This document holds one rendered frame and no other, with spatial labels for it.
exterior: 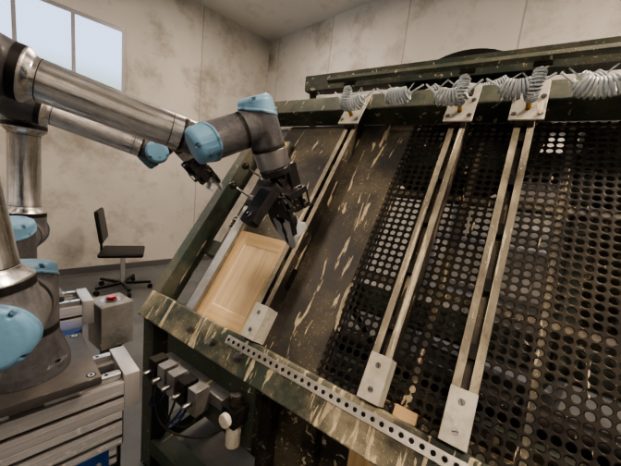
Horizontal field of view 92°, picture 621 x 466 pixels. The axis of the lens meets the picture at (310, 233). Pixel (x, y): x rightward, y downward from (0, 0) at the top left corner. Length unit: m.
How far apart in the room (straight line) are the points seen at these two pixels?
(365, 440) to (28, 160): 1.33
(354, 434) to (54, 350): 0.72
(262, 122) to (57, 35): 4.34
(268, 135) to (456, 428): 0.78
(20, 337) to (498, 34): 3.95
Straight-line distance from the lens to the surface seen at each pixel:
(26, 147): 1.36
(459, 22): 4.15
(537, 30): 3.86
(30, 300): 0.65
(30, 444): 0.90
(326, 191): 1.26
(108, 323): 1.43
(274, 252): 1.26
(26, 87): 0.74
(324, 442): 1.41
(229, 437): 1.18
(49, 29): 4.90
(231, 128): 0.63
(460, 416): 0.89
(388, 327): 0.94
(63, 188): 4.75
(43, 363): 0.82
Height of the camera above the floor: 1.47
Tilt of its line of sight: 9 degrees down
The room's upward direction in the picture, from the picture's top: 6 degrees clockwise
